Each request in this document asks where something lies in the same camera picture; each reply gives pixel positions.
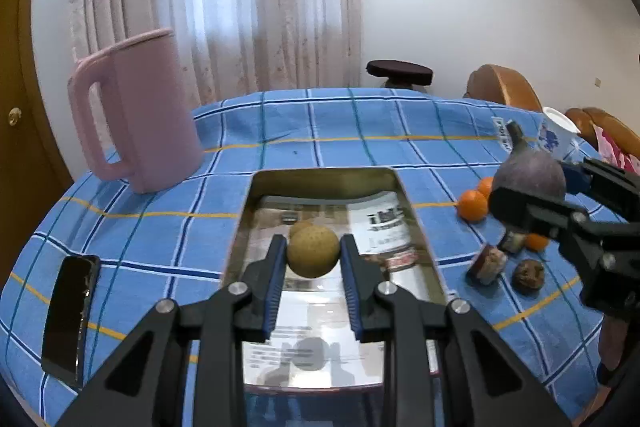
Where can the black smartphone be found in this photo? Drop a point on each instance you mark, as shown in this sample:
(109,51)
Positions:
(70,317)

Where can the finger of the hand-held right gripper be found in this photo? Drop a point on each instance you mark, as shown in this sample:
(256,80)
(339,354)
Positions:
(530,214)
(600,179)

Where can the large brown longan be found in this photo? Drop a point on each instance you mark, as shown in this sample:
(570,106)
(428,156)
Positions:
(314,252)

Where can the purple passion fruit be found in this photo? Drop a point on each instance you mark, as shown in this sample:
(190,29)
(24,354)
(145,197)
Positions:
(530,172)

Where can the brown wooden door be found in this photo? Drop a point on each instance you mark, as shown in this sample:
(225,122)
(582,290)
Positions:
(25,157)

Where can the brass door knob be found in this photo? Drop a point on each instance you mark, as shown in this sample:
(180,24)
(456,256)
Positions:
(14,116)

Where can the brown walnut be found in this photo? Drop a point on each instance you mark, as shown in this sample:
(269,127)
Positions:
(530,276)

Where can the printed paper sheet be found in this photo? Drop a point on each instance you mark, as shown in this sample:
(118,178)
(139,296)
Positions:
(380,227)

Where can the brown wooden chair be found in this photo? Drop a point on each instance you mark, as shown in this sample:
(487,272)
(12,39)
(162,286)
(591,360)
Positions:
(607,122)
(500,84)

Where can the blue plaid tablecloth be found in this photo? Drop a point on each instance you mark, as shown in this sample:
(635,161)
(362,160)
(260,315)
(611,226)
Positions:
(150,232)

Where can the pink electric kettle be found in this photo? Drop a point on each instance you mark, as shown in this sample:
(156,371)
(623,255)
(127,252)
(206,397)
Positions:
(150,117)

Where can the dark brown round stool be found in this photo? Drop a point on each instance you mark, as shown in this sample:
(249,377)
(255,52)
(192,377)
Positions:
(400,71)

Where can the orange tangerine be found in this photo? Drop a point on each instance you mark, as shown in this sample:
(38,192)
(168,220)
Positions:
(486,187)
(537,243)
(472,205)

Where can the pink cloth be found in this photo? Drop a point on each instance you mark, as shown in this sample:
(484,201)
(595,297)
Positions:
(615,149)

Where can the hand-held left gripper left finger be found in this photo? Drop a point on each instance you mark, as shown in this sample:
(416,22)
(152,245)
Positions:
(275,282)

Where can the small brown longan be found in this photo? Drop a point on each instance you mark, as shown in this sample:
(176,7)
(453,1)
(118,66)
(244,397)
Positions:
(299,228)

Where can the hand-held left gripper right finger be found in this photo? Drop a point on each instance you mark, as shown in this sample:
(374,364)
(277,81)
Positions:
(352,282)

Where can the metal tin box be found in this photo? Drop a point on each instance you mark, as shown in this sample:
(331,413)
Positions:
(320,182)

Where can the white floral curtain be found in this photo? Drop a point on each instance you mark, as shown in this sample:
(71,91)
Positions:
(225,7)

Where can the white cup with blue print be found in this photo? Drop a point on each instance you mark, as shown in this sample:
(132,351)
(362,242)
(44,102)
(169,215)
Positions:
(552,137)

